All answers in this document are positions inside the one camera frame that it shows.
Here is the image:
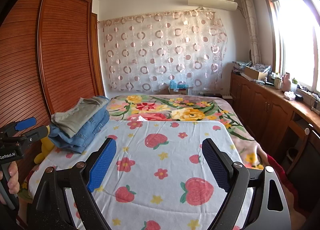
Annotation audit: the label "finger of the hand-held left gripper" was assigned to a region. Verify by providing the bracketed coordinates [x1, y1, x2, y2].
[0, 127, 48, 146]
[0, 117, 37, 138]

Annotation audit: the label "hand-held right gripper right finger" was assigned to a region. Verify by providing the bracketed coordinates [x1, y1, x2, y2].
[201, 138, 293, 230]

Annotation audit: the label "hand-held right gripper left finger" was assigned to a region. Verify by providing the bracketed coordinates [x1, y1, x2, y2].
[26, 138, 118, 230]

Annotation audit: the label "grey-green pants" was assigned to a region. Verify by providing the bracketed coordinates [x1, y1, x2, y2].
[51, 98, 108, 138]

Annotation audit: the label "person's left hand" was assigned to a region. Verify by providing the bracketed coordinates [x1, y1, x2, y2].
[0, 162, 20, 204]

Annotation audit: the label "yellow plush toy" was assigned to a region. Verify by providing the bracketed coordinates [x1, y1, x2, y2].
[34, 125, 55, 164]

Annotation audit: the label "blue denim jeans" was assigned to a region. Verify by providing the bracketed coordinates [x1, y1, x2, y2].
[48, 96, 110, 154]

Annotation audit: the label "floral blanket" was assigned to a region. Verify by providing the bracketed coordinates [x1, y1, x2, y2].
[106, 94, 265, 168]

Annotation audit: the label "red blanket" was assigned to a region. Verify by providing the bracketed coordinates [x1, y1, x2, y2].
[260, 154, 308, 230]

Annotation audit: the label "long wooden cabinet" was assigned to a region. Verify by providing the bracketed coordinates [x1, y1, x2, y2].
[230, 73, 320, 195]

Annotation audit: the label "wooden slatted wardrobe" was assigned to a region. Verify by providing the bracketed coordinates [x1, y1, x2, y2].
[0, 0, 105, 195]

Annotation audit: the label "small printed cardboard box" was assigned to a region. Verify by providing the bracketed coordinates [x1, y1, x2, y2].
[168, 87, 188, 96]

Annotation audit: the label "blue plastic bag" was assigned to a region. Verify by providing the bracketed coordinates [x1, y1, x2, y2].
[169, 80, 188, 91]

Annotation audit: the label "open cardboard box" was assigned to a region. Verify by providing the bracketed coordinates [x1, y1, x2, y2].
[244, 66, 268, 81]

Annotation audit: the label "white jug bottle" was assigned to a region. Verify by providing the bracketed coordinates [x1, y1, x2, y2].
[282, 73, 292, 92]

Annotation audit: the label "sheer circle-pattern curtain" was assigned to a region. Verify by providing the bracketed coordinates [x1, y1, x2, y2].
[99, 9, 228, 93]

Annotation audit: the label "wooden framed window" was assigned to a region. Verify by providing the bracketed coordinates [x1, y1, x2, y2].
[260, 0, 320, 91]

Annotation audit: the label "pale patterned window curtain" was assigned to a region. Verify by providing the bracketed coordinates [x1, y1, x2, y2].
[237, 0, 262, 66]

